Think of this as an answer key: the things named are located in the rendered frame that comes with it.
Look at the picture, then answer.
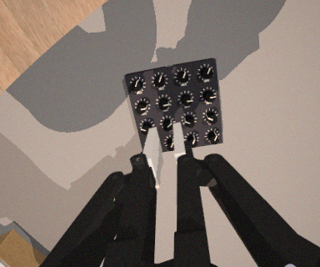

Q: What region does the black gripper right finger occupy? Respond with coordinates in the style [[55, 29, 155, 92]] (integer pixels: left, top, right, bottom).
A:
[[173, 122, 320, 267]]

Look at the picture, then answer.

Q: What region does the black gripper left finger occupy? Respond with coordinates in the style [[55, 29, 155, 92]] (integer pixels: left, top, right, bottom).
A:
[[38, 127, 163, 267]]

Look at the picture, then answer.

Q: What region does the dark grey knob box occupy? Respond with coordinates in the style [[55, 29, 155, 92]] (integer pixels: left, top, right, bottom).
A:
[[124, 58, 223, 152]]

